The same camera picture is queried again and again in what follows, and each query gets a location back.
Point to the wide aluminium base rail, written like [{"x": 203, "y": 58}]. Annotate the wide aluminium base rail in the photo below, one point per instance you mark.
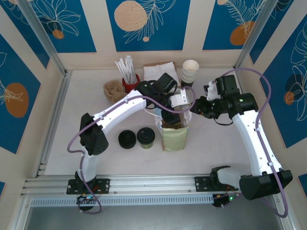
[{"x": 153, "y": 183}]

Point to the brown cup sleeve pile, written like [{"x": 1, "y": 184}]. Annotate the brown cup sleeve pile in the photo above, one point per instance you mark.
[{"x": 112, "y": 89}]

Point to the green floral paper bag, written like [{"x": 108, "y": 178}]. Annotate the green floral paper bag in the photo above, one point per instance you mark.
[{"x": 173, "y": 139}]

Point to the red straw holder cup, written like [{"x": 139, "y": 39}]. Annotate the red straw holder cup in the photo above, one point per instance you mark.
[{"x": 130, "y": 83}]

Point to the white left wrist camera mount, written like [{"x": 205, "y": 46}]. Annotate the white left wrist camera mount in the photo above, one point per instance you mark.
[{"x": 178, "y": 99}]

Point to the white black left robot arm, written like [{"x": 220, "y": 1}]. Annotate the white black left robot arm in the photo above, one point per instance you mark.
[{"x": 120, "y": 110}]

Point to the cream paper cup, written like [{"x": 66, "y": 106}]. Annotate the cream paper cup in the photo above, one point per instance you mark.
[
  {"x": 189, "y": 75},
  {"x": 190, "y": 65},
  {"x": 189, "y": 78},
  {"x": 188, "y": 81}
]

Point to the white paper wrapped straw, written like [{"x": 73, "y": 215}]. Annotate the white paper wrapped straw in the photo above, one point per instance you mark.
[
  {"x": 132, "y": 67},
  {"x": 124, "y": 69},
  {"x": 128, "y": 68}
]

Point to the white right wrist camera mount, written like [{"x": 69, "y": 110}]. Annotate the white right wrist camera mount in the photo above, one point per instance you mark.
[{"x": 211, "y": 91}]

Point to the black printed paper cup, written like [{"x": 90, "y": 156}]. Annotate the black printed paper cup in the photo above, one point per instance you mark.
[{"x": 187, "y": 85}]

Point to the aluminium frame post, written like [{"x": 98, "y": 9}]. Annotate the aluminium frame post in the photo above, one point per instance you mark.
[
  {"x": 40, "y": 36},
  {"x": 254, "y": 28}
]

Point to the green paper coffee cup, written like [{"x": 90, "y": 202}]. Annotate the green paper coffee cup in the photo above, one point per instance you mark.
[{"x": 146, "y": 146}]

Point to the black plastic cup lid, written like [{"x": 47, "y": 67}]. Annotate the black plastic cup lid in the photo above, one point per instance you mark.
[{"x": 145, "y": 135}]

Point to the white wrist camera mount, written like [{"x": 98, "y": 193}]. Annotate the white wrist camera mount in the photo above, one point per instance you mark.
[
  {"x": 178, "y": 99},
  {"x": 211, "y": 91}
]

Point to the small circuit board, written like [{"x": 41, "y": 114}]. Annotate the small circuit board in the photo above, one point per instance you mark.
[
  {"x": 85, "y": 198},
  {"x": 223, "y": 200}
]

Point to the black round lid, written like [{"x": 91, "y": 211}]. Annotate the black round lid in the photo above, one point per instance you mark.
[{"x": 127, "y": 139}]

